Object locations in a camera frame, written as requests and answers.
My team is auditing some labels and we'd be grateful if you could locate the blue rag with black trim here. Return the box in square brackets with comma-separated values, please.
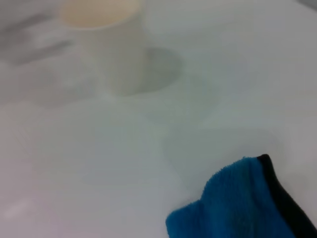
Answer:
[165, 154, 317, 238]

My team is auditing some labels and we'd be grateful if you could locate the white paper cup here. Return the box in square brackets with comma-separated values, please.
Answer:
[60, 0, 147, 96]

